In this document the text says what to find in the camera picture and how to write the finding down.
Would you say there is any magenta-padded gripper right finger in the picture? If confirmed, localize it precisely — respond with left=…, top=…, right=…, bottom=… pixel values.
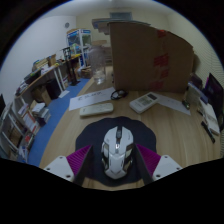
left=133, top=142, right=184, bottom=186

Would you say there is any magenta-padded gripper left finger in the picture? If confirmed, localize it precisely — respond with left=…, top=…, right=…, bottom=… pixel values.
left=43, top=143, right=94, bottom=187

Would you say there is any white and black computer mouse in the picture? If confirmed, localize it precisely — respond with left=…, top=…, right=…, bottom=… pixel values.
left=100, top=125, right=135, bottom=180

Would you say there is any dark scalloped mouse pad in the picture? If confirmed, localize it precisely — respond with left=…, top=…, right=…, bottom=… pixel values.
left=75, top=115, right=158, bottom=188

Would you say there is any shelf unit with books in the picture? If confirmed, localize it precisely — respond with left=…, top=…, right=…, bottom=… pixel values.
left=0, top=96, right=53, bottom=164

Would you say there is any white remote control with display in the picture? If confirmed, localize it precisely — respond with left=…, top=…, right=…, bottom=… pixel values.
left=128, top=92, right=160, bottom=115

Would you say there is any slim white remote control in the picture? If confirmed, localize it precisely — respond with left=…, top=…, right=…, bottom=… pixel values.
left=78, top=102, right=115, bottom=118

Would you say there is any black office chair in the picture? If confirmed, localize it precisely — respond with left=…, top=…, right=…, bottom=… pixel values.
left=203, top=72, right=224, bottom=118

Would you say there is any wooden side desk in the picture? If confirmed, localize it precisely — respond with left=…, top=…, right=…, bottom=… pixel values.
left=14, top=53, right=83, bottom=103

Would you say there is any black stand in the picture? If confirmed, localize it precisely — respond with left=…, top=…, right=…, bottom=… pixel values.
left=61, top=46, right=81, bottom=87

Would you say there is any clear plastic jar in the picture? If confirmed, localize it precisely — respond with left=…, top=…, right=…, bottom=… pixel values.
left=88, top=44, right=108, bottom=85

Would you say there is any large brown cardboard sheet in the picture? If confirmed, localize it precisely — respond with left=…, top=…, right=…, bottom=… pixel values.
left=109, top=21, right=195, bottom=94

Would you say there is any blue and white display cabinet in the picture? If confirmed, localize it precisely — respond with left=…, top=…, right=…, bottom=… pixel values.
left=66, top=28, right=93, bottom=68

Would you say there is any grey framed glass door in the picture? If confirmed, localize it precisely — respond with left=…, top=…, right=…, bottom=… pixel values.
left=109, top=11, right=133, bottom=21

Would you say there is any black coiled cable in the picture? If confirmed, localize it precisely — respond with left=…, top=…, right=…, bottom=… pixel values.
left=110, top=88, right=129, bottom=101

